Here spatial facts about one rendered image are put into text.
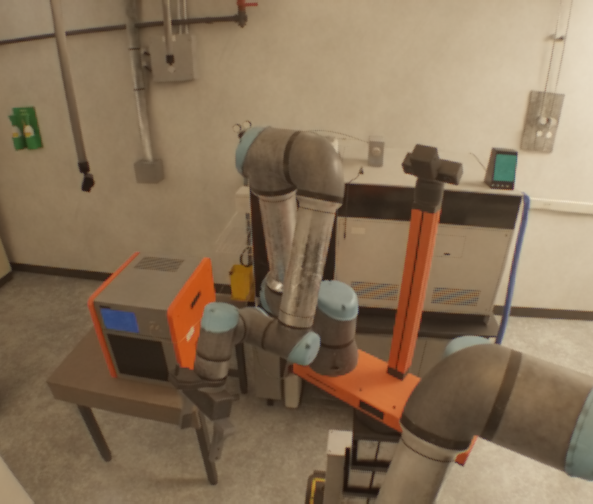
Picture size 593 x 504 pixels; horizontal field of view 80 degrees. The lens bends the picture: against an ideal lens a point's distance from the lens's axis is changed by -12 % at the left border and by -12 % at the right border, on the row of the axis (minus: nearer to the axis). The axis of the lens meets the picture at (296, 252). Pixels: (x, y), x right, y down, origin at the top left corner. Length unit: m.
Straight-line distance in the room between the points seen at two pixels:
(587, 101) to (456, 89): 0.91
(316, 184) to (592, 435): 0.58
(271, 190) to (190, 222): 2.49
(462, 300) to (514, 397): 1.58
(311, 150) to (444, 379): 0.49
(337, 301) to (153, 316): 0.77
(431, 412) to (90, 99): 3.26
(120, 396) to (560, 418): 1.61
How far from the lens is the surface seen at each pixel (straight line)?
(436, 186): 0.84
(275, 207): 0.90
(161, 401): 1.74
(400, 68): 2.79
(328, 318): 1.01
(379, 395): 1.09
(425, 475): 0.55
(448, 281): 1.97
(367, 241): 1.82
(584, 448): 0.51
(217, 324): 0.82
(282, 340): 0.85
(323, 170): 0.78
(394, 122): 2.82
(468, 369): 0.50
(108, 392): 1.85
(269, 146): 0.82
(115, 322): 1.65
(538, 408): 0.49
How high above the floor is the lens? 1.97
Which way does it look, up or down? 28 degrees down
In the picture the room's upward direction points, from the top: straight up
